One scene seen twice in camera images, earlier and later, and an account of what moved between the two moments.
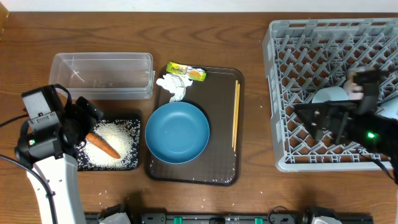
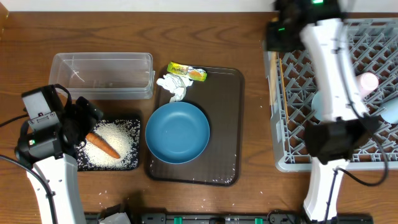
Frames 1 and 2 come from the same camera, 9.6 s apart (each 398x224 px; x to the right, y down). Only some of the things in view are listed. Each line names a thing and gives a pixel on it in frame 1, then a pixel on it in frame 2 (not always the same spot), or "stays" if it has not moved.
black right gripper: x=344 y=114 to x=273 y=43
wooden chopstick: x=237 y=116 to x=273 y=68
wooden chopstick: x=234 y=112 to x=283 y=90
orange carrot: x=102 y=144 stays
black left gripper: x=87 y=119 stays
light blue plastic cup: x=391 y=109 stays
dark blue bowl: x=177 y=133 stays
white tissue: x=176 y=84 stays
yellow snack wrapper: x=196 y=74 stays
